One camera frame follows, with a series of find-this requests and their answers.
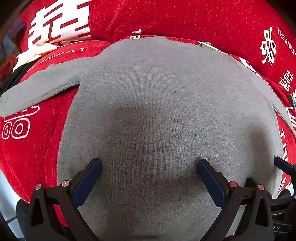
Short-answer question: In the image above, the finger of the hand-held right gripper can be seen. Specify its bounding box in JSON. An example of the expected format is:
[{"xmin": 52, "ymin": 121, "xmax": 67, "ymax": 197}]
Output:
[
  {"xmin": 274, "ymin": 156, "xmax": 296, "ymax": 178},
  {"xmin": 245, "ymin": 177, "xmax": 273, "ymax": 200}
]

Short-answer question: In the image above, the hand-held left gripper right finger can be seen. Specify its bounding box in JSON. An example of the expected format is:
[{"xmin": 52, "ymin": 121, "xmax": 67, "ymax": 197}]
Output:
[{"xmin": 197, "ymin": 159, "xmax": 275, "ymax": 241}]

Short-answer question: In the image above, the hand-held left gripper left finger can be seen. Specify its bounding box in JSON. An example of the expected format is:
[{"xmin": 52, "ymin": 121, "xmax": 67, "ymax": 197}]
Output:
[{"xmin": 26, "ymin": 158, "xmax": 103, "ymax": 241}]

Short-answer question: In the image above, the grey knit sweater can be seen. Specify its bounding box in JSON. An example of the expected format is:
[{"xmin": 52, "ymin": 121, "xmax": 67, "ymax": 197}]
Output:
[{"xmin": 0, "ymin": 37, "xmax": 296, "ymax": 241}]

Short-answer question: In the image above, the red printed sofa seat cover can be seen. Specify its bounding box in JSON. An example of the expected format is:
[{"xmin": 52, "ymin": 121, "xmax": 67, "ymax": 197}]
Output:
[{"xmin": 0, "ymin": 35, "xmax": 296, "ymax": 227}]

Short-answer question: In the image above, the white cloth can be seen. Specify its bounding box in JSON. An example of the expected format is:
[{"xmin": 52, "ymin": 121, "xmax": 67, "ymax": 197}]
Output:
[{"xmin": 13, "ymin": 43, "xmax": 58, "ymax": 71}]

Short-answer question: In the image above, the dark red cloth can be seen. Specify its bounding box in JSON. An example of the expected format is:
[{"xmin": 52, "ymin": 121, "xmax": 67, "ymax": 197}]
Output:
[{"xmin": 0, "ymin": 56, "xmax": 18, "ymax": 86}]

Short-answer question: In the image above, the grey blue cloth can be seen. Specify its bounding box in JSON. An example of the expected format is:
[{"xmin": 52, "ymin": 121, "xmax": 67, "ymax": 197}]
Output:
[{"xmin": 0, "ymin": 35, "xmax": 11, "ymax": 63}]

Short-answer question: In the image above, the red printed sofa backrest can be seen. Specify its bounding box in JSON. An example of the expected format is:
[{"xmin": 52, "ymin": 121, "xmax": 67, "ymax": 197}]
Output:
[{"xmin": 18, "ymin": 0, "xmax": 296, "ymax": 93}]

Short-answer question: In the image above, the purple cloth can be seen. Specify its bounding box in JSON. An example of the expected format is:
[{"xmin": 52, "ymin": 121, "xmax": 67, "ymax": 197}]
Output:
[{"xmin": 8, "ymin": 17, "xmax": 26, "ymax": 41}]

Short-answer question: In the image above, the dark wooden sofa frame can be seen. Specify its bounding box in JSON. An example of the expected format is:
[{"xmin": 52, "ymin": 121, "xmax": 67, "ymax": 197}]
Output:
[{"xmin": 0, "ymin": 0, "xmax": 31, "ymax": 44}]

